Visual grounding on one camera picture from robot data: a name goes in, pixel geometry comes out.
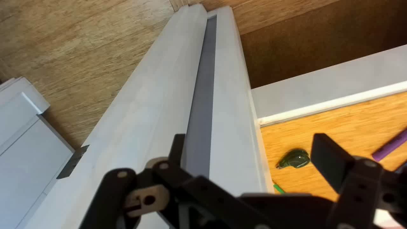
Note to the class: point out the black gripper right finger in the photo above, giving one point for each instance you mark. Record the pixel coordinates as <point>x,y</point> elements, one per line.
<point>364,192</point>

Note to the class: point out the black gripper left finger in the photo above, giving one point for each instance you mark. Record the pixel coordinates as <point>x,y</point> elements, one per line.
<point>169,199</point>

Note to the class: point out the purple marker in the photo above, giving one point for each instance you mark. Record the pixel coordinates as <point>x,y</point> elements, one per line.
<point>392,146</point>

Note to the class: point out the green correction tape dispenser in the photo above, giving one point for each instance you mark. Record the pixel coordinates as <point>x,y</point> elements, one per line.
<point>294,160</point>

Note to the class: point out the white dresser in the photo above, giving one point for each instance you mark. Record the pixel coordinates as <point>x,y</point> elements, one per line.
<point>29,161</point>

